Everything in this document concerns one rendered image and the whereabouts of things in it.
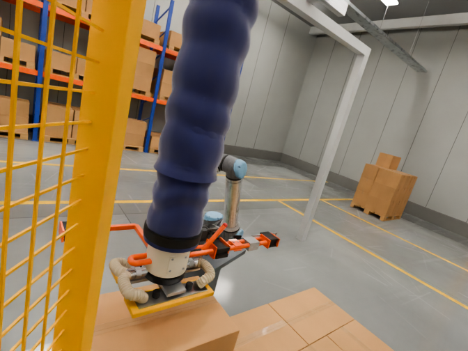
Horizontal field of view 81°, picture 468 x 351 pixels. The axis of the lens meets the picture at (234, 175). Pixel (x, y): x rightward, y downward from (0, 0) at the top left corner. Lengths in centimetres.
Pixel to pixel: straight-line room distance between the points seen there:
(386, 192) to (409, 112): 390
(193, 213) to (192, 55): 53
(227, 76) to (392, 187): 773
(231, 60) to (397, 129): 1071
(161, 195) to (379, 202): 786
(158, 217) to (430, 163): 1040
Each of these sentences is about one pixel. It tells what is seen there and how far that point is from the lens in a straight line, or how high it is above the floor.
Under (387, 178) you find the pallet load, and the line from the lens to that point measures 847.
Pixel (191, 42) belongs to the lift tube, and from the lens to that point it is 94.
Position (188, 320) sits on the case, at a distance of 136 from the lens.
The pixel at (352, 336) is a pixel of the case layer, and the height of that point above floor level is 54.
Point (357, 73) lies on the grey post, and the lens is 474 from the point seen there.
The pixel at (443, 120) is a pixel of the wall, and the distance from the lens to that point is 1111.
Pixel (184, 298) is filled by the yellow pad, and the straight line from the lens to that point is 117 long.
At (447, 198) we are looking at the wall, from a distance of 1085.
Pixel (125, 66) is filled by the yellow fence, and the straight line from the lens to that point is 43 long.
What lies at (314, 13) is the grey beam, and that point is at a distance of 382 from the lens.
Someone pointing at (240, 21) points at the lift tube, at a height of 212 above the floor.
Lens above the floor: 187
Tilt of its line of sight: 13 degrees down
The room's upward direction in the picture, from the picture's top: 15 degrees clockwise
